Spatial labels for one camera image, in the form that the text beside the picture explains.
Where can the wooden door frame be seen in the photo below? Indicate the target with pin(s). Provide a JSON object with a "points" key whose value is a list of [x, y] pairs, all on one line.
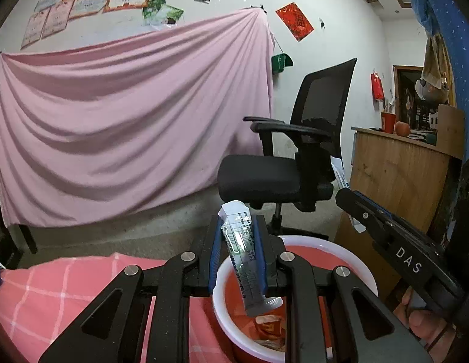
{"points": [[399, 90]]}

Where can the black office chair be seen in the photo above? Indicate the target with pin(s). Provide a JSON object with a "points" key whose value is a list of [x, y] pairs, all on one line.
{"points": [[264, 174]]}

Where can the red apple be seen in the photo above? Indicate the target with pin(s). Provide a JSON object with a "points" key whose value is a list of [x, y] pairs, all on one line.
{"points": [[402, 128]]}

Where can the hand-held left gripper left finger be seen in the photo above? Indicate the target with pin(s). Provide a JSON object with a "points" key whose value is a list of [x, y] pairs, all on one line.
{"points": [[216, 257]]}

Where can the small black wall hook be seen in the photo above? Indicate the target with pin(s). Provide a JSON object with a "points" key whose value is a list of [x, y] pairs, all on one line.
{"points": [[322, 24]]}

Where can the tan hanging towel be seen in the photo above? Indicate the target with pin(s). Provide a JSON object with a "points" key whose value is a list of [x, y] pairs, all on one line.
{"points": [[437, 64]]}

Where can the pink hanging sheet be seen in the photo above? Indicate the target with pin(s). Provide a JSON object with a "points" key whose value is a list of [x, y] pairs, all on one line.
{"points": [[124, 121]]}

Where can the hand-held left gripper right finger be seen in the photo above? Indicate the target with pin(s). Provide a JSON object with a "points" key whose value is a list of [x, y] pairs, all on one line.
{"points": [[260, 257]]}

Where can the group of wall certificates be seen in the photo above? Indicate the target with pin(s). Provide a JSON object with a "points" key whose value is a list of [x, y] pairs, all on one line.
{"points": [[86, 0]]}

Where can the clear grey printed sachet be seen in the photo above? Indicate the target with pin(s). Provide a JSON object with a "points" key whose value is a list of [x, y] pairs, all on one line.
{"points": [[240, 242]]}

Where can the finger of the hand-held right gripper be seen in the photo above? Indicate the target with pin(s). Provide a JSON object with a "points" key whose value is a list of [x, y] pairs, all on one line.
{"points": [[365, 215], [385, 213]]}

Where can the red basin with white rim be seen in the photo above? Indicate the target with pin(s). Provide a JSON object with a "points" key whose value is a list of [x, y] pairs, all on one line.
{"points": [[344, 268]]}

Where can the red hanging ornament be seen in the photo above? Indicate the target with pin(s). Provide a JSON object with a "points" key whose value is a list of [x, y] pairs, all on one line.
{"points": [[377, 85]]}

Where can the green hanging tag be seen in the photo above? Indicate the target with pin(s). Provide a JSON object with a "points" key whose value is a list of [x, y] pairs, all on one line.
{"points": [[281, 64]]}

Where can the blue dotted curtain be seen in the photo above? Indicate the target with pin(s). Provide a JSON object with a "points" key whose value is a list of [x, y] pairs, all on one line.
{"points": [[446, 11]]}

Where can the wooden cabinet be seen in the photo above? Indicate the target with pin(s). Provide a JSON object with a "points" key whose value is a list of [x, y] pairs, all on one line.
{"points": [[393, 174]]}

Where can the red wall poster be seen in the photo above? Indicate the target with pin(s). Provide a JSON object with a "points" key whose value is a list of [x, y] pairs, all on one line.
{"points": [[295, 20]]}

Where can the pink checked tablecloth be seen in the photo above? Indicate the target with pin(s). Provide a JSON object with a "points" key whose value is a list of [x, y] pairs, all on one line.
{"points": [[68, 302]]}

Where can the green photo print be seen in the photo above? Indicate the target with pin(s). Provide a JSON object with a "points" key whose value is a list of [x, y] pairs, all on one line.
{"points": [[170, 16], [153, 6]]}

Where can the red cup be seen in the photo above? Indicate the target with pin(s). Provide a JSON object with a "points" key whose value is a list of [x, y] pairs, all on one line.
{"points": [[388, 123]]}

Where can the red packet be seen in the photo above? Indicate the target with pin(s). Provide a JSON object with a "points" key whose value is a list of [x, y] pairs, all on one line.
{"points": [[268, 327]]}

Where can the person's right hand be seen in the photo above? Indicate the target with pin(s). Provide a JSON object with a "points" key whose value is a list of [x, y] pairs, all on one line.
{"points": [[421, 321]]}

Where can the white paper strip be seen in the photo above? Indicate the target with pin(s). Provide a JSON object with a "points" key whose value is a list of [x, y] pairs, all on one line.
{"points": [[339, 174]]}

